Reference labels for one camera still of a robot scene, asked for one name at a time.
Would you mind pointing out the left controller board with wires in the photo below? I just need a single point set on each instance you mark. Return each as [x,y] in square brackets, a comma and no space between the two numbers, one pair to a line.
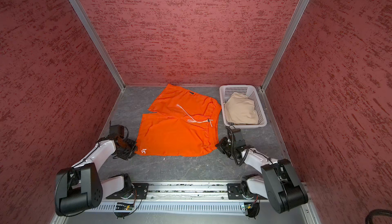
[124,209]

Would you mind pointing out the white plastic laundry basket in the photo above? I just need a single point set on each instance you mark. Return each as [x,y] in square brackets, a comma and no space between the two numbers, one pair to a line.
[226,92]

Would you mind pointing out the right controller board with wires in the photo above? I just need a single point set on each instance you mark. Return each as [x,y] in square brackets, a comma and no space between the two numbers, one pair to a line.
[252,209]

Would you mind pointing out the orange shorts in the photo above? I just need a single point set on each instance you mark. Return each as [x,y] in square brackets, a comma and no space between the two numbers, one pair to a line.
[180,122]

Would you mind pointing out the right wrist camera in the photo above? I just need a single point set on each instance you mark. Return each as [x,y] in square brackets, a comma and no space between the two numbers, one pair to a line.
[235,135]

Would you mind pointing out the corner aluminium post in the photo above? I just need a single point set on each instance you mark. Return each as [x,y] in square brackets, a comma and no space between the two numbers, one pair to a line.
[83,17]
[295,19]

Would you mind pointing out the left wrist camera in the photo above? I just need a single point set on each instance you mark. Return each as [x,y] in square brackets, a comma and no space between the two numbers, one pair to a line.
[117,131]

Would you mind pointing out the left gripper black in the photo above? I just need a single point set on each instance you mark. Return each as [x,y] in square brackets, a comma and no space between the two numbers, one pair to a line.
[125,156]

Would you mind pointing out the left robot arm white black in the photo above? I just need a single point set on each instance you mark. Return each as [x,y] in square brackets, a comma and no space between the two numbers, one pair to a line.
[79,188]

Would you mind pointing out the aluminium mounting rail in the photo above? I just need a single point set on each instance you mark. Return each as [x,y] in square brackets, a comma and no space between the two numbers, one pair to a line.
[185,189]

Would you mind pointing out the right corner aluminium post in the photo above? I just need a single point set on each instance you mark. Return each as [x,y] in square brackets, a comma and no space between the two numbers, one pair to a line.
[295,19]

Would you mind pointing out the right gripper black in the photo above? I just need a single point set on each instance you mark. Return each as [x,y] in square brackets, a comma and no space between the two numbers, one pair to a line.
[220,145]

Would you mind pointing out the controller board with wires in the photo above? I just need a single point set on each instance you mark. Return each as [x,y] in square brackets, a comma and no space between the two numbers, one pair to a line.
[252,209]
[124,209]

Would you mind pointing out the left corner aluminium post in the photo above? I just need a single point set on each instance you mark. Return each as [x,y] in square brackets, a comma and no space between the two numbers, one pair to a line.
[83,17]

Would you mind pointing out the beige shorts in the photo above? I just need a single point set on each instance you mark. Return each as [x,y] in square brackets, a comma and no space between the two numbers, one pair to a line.
[240,110]

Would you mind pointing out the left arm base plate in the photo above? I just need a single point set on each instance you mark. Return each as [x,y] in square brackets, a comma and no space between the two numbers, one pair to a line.
[139,190]

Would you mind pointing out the white slotted cable duct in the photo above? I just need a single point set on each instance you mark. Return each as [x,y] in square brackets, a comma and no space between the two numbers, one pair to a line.
[219,208]

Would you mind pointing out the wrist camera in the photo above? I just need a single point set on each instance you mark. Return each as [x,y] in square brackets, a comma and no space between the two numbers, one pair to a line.
[235,135]
[117,131]

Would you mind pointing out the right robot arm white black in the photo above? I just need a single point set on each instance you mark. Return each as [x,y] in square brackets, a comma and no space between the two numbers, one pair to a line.
[277,180]

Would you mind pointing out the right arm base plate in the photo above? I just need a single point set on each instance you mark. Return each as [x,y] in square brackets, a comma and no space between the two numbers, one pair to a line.
[246,191]

